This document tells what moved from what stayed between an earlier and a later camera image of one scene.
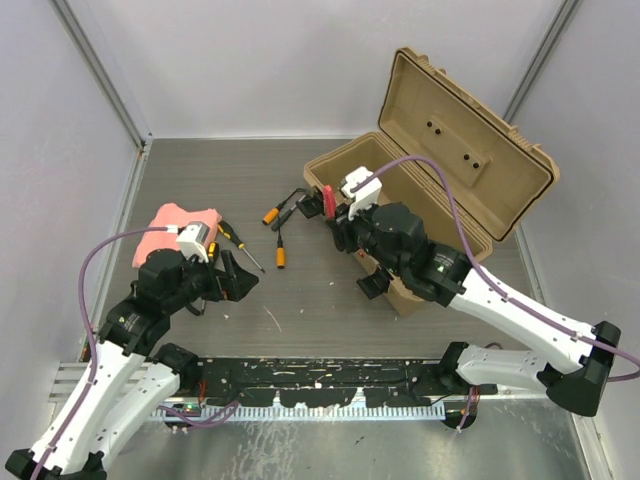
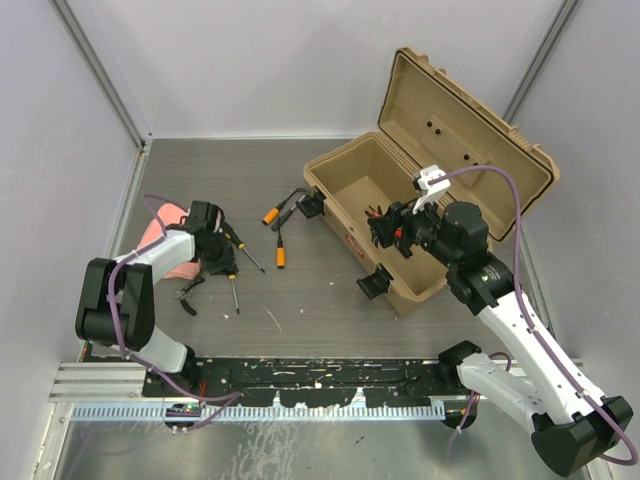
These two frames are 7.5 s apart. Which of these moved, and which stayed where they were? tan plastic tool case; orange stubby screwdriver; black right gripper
Moved: black right gripper
Stayed: tan plastic tool case; orange stubby screwdriver
